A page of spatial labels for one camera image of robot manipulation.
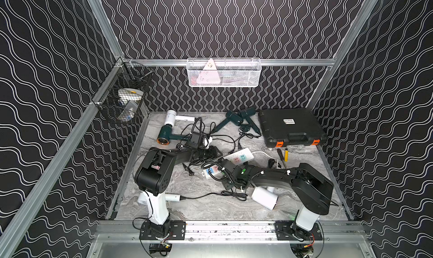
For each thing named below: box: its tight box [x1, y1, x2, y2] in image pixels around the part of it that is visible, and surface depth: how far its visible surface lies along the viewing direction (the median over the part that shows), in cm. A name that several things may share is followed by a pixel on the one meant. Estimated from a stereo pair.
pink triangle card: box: [196, 58, 221, 84], surface depth 92 cm
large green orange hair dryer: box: [156, 123, 192, 146], surface depth 105 cm
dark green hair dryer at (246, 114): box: [239, 107, 262, 136], surface depth 116 cm
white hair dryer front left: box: [137, 190, 182, 211], surface depth 57 cm
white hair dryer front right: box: [251, 186, 279, 211], surface depth 81 cm
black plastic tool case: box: [258, 107, 328, 148], surface depth 105 cm
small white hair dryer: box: [164, 109, 196, 128], surface depth 115 cm
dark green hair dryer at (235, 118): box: [211, 109, 245, 134], surface depth 115 cm
